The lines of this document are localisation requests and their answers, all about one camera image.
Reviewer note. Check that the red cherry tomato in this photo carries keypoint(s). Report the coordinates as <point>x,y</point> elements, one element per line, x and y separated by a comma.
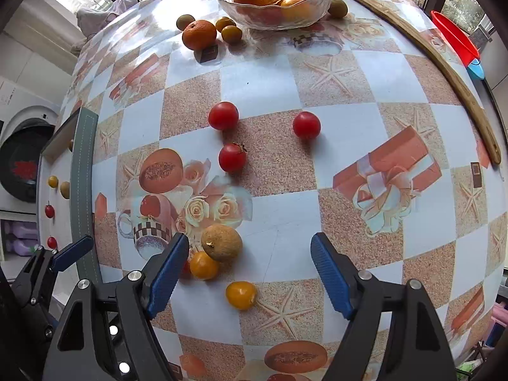
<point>223,116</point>

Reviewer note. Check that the small orange kumquat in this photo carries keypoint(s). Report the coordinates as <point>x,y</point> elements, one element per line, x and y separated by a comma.
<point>223,22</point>
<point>231,34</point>

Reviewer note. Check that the patterned tablecloth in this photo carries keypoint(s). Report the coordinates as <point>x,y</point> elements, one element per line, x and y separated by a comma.
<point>344,127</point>

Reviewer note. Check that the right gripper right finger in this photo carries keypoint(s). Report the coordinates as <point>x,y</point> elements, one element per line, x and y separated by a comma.
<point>417,348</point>

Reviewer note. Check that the large orange on table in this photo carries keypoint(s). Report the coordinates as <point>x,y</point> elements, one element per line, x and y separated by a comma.
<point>199,35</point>

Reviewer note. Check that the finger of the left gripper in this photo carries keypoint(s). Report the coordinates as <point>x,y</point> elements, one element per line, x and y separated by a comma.
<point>72,253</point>

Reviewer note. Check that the white washing machine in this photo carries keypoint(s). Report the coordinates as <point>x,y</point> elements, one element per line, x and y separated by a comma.
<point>27,123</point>

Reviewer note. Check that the yellow cherry tomato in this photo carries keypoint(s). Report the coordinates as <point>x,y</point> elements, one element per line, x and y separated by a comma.
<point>203,267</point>
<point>52,182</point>
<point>241,295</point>

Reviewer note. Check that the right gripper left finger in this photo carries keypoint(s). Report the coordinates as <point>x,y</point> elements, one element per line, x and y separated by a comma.
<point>105,331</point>

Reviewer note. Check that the cloth bag on table edge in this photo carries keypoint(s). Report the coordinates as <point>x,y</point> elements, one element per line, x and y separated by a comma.
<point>92,21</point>

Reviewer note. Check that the brown longan fruit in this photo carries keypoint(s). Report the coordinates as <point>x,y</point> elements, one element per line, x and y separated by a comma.
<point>65,190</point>

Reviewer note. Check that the green-brown round fruit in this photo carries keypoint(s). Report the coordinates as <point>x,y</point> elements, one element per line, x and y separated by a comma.
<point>184,20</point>

